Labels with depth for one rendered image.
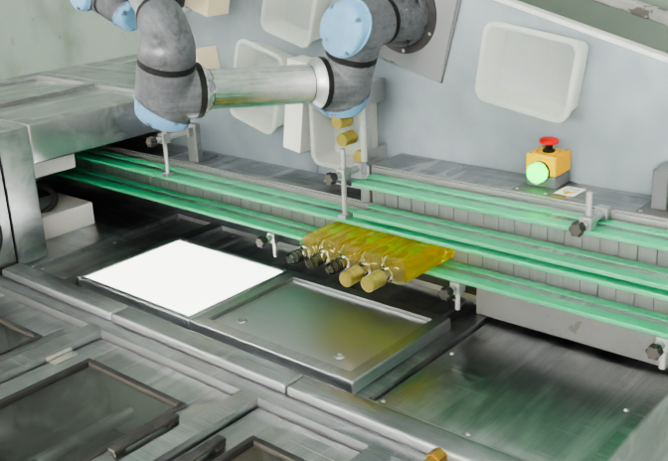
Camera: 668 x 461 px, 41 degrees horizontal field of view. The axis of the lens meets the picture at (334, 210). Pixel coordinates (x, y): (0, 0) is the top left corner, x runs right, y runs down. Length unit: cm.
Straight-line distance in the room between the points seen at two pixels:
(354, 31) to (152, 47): 43
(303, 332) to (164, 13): 72
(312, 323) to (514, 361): 44
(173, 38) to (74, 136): 86
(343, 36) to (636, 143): 64
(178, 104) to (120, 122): 85
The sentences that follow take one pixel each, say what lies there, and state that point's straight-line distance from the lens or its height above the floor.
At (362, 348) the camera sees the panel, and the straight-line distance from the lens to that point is 186.
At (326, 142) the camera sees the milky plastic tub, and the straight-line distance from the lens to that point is 229.
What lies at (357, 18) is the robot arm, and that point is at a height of 99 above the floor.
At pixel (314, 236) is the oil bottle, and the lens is 203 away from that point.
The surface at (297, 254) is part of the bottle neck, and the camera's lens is 199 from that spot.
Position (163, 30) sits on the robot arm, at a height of 135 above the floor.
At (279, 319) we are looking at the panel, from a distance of 200.
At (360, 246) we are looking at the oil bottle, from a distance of 195.
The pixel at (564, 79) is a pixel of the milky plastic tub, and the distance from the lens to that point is 194.
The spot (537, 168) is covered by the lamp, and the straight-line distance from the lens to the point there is 190.
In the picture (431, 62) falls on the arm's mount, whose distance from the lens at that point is 209.
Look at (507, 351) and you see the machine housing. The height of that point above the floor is 98.
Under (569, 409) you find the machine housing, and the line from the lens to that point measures 174.
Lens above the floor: 246
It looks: 45 degrees down
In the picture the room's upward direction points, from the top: 113 degrees counter-clockwise
